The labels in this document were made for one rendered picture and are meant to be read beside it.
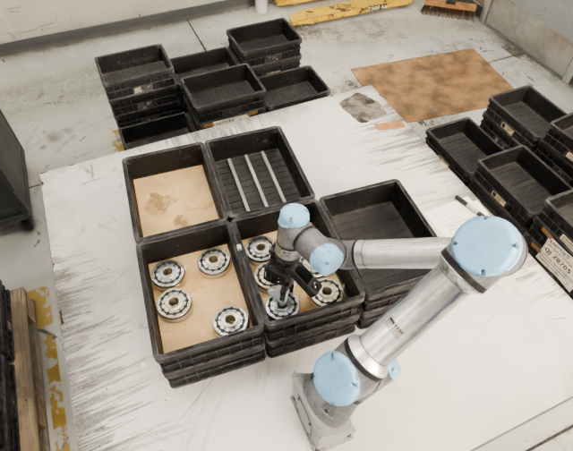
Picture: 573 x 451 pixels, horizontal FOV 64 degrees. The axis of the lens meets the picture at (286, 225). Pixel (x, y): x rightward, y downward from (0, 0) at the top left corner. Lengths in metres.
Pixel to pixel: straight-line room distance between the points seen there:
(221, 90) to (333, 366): 2.03
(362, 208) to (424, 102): 2.08
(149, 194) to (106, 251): 0.26
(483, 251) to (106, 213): 1.42
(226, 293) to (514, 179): 1.71
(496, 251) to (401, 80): 2.99
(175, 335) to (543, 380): 1.10
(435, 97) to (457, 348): 2.45
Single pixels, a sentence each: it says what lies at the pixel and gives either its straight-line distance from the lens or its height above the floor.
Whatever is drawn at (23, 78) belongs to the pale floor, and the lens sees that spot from 4.26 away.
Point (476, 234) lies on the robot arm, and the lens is 0.94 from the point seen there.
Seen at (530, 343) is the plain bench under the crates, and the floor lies 0.70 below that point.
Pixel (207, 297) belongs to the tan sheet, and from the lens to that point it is 1.45.
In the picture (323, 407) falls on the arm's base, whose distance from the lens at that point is 1.24.
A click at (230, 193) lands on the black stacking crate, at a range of 1.70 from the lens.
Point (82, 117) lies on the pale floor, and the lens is 3.65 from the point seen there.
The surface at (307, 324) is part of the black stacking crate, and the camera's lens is 1.35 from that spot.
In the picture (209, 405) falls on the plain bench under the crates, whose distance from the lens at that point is 1.45.
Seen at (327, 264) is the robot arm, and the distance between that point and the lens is 1.09.
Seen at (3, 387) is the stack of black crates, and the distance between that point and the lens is 2.20.
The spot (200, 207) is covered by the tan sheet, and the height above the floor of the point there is 0.83.
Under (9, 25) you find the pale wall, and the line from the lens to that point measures 4.52.
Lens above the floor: 2.07
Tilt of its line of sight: 51 degrees down
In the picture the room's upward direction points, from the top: straight up
